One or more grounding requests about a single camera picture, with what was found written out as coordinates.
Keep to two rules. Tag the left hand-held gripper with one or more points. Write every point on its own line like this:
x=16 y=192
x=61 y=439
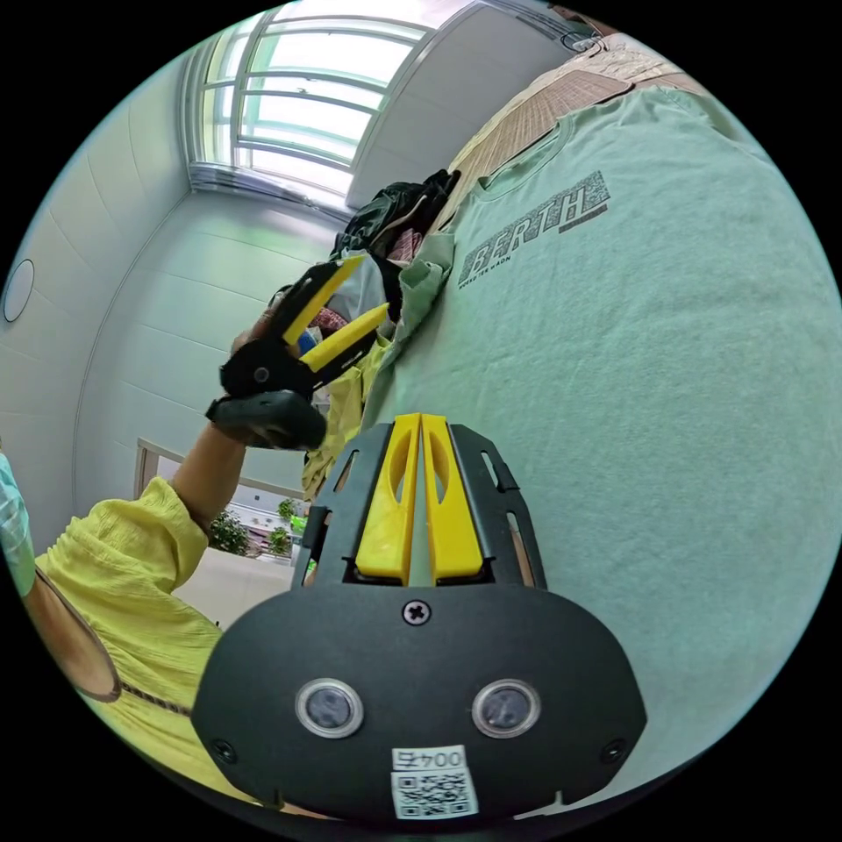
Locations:
x=263 y=401

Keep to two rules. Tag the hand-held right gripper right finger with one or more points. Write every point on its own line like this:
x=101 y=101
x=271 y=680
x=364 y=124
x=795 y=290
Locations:
x=452 y=520

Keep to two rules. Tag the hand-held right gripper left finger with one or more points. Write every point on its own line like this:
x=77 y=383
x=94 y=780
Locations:
x=389 y=513

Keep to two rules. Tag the cyan t-shirt with print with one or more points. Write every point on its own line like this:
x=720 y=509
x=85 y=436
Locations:
x=625 y=408

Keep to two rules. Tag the person's left forearm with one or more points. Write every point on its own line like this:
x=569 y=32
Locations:
x=204 y=473

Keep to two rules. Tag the person's left hand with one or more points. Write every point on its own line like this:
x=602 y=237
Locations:
x=253 y=331

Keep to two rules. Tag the green potted plant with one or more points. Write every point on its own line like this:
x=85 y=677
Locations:
x=229 y=531
x=281 y=541

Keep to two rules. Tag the pile of clothes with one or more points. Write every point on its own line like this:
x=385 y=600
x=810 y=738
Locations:
x=388 y=217

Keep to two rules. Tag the person's body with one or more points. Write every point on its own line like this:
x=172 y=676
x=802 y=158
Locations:
x=131 y=605

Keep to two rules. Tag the bed with woven mat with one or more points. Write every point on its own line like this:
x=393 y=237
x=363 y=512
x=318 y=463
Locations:
x=533 y=125

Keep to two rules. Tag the round white ceiling lamp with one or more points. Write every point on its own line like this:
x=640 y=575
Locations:
x=18 y=290

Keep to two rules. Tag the window with white frame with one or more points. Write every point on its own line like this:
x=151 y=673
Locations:
x=296 y=99

